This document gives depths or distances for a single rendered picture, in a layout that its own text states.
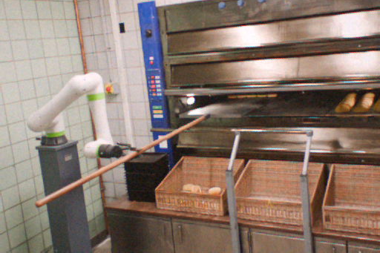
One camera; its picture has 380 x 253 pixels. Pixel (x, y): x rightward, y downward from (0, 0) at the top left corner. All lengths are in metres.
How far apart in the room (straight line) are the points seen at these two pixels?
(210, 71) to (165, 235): 1.30
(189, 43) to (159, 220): 1.39
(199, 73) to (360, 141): 1.28
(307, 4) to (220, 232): 1.68
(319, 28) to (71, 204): 2.08
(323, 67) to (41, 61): 2.19
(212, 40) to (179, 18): 0.34
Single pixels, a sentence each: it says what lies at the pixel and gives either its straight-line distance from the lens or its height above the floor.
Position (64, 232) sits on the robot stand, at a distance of 3.23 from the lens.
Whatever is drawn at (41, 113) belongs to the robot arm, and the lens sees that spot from 2.88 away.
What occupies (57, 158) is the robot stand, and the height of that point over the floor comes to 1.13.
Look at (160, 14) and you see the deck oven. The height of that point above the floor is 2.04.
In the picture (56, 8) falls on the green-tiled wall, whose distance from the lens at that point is 3.93.
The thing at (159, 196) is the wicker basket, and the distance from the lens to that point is 3.31.
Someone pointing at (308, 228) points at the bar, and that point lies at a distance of 2.81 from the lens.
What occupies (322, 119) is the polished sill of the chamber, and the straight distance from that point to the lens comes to 3.20.
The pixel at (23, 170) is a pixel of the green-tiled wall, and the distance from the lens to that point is 3.61.
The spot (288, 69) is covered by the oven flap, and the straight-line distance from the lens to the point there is 3.20.
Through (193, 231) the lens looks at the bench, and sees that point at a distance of 3.21.
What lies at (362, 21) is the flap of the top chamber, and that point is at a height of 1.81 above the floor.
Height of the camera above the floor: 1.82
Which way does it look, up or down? 9 degrees down
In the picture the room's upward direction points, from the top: 6 degrees counter-clockwise
